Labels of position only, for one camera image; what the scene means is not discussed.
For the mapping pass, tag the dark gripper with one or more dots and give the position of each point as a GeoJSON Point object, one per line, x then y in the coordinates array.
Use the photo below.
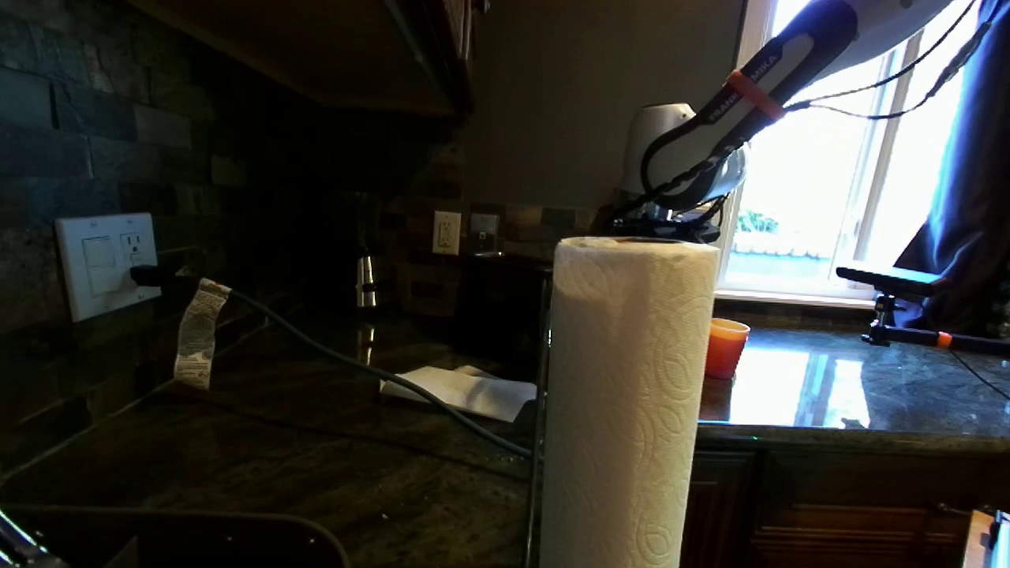
{"type": "Point", "coordinates": [674, 217]}

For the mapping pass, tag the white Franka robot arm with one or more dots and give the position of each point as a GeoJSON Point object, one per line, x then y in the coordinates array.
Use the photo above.
{"type": "Point", "coordinates": [674, 142]}

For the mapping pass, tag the bright window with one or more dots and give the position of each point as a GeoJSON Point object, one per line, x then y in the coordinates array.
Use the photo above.
{"type": "Point", "coordinates": [810, 191]}

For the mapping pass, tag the orange plastic cup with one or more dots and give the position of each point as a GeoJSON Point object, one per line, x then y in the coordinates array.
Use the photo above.
{"type": "Point", "coordinates": [727, 349]}

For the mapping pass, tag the black pole with orange band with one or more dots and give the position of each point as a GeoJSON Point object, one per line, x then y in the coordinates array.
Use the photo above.
{"type": "Point", "coordinates": [776, 75]}

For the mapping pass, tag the white paper towel roll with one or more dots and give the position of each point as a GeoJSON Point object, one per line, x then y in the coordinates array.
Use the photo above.
{"type": "Point", "coordinates": [626, 399]}

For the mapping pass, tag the black tripod with orange rings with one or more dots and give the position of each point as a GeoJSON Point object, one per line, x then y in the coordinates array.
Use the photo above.
{"type": "Point", "coordinates": [905, 281]}

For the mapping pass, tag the white paper napkin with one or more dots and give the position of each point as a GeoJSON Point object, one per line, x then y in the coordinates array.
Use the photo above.
{"type": "Point", "coordinates": [473, 392]}

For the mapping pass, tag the dark blue curtain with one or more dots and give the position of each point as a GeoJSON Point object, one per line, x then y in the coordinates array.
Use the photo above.
{"type": "Point", "coordinates": [966, 191]}

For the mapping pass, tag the brown wooden base cabinet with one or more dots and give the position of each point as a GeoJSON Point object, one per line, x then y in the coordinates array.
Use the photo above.
{"type": "Point", "coordinates": [842, 514]}

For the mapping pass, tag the kitchen sink basin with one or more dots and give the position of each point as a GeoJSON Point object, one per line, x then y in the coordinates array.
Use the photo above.
{"type": "Point", "coordinates": [210, 538]}

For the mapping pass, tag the white light switch plate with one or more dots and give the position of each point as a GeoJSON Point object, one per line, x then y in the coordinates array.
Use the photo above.
{"type": "Point", "coordinates": [447, 232]}

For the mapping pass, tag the dark wooden wall cabinet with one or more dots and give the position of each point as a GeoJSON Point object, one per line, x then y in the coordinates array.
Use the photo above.
{"type": "Point", "coordinates": [337, 51]}

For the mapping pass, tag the white wall power outlet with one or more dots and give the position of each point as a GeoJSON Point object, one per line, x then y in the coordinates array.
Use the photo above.
{"type": "Point", "coordinates": [105, 263]}

